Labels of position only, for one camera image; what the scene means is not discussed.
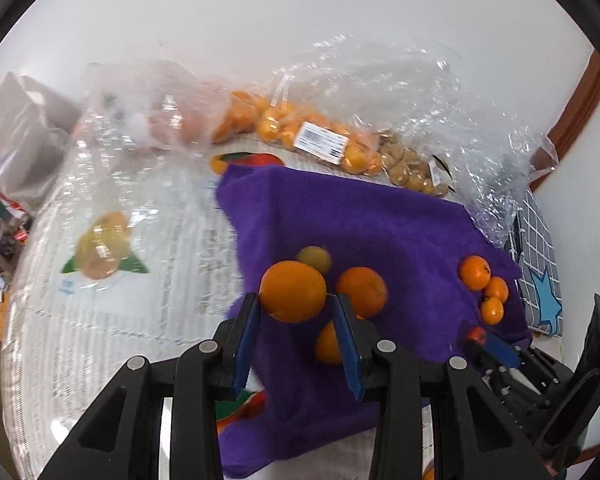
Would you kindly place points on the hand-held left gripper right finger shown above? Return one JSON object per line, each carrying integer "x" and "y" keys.
{"x": 349, "y": 355}

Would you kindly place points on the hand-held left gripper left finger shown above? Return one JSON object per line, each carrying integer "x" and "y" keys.
{"x": 242, "y": 347}

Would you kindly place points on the large orange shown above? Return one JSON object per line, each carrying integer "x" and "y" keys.
{"x": 292, "y": 290}
{"x": 328, "y": 345}
{"x": 365, "y": 290}

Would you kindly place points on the small red tomato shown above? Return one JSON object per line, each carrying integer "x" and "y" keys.
{"x": 476, "y": 334}

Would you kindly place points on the green kiwi fruit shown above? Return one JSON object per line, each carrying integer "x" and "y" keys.
{"x": 316, "y": 257}

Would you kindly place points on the checkered cloth with blue star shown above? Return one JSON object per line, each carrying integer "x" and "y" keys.
{"x": 537, "y": 255}

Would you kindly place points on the purple towel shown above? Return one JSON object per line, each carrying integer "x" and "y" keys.
{"x": 405, "y": 230}

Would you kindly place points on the bag of walnuts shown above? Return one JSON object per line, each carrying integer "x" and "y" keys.
{"x": 405, "y": 165}

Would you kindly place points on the bag of mandarins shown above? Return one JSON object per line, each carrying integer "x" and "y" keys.
{"x": 275, "y": 120}

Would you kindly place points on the clear bag of red fruit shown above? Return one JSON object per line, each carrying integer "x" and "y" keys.
{"x": 175, "y": 120}

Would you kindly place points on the large clear plastic bag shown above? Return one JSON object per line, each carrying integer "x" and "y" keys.
{"x": 430, "y": 90}

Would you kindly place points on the white plastic bag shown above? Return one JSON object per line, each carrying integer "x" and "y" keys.
{"x": 20, "y": 135}

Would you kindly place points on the brown wooden door frame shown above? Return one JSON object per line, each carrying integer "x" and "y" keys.
{"x": 575, "y": 110}

